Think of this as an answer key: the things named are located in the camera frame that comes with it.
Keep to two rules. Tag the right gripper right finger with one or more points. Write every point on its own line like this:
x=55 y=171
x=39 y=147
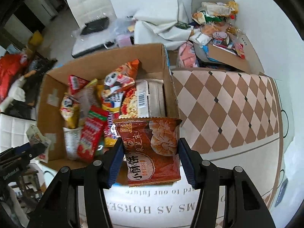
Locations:
x=244 y=206

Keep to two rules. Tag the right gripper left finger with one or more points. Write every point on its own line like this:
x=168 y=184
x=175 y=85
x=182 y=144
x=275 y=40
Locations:
x=59 y=204

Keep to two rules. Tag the grey white nitz snack packet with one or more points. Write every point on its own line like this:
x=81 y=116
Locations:
x=71 y=139

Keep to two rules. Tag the red long snack packet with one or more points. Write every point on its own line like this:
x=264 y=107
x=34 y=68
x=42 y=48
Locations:
x=91 y=133

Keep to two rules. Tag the brown pastry snack packet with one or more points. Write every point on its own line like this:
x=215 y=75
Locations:
x=150 y=147

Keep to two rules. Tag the small white green snack packet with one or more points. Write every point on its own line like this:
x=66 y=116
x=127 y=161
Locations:
x=35 y=137

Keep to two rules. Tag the pile of snacks on chair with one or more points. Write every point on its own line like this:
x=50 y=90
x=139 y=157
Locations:
x=229 y=48

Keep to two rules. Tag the white tufted chair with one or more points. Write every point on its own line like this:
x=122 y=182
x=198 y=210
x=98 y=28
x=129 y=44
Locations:
x=13 y=131

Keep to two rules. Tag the yellow panda snack packet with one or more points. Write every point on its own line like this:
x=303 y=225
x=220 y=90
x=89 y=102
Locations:
x=70 y=111

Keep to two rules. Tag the cardboard box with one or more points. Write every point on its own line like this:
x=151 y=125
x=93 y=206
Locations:
x=155 y=92

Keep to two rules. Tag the red plastic bag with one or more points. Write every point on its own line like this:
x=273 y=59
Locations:
x=12 y=65

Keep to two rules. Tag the beige bread packet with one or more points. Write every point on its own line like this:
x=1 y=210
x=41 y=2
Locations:
x=86 y=98

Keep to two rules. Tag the small red packet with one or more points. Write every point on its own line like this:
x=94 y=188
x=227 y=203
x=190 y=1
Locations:
x=76 y=84

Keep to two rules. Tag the red yellow toppes packet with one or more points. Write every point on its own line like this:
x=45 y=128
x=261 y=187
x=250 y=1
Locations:
x=112 y=105

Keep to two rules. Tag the orange noodle packet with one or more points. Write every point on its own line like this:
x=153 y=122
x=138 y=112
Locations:
x=129 y=107

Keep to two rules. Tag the orange panda snack packet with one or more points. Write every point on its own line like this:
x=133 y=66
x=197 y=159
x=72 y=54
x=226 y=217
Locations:
x=121 y=78

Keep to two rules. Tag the white chair with black item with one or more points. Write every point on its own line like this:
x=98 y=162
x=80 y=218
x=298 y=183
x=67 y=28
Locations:
x=99 y=28

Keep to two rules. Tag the white cloth bag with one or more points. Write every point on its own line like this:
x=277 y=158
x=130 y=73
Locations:
x=156 y=22

